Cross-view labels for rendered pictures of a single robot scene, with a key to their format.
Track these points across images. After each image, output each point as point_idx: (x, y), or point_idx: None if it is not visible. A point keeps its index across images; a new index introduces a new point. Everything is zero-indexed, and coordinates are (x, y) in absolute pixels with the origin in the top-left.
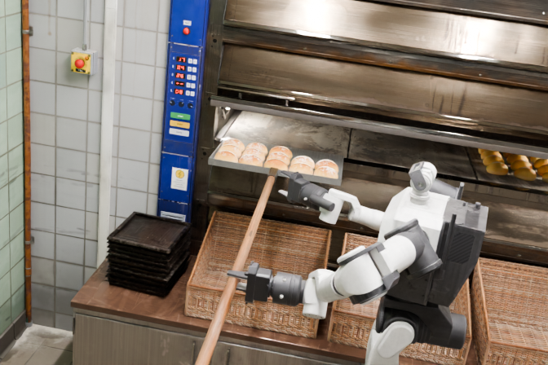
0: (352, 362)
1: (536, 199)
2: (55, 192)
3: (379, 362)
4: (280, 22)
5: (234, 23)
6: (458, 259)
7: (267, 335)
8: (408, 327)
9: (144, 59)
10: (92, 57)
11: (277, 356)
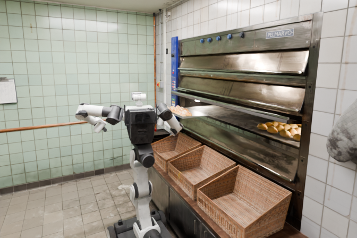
0: (168, 184)
1: (259, 138)
2: None
3: (130, 164)
4: (188, 66)
5: (179, 68)
6: (129, 123)
7: (156, 167)
8: (132, 152)
9: (169, 82)
10: (160, 82)
11: (156, 175)
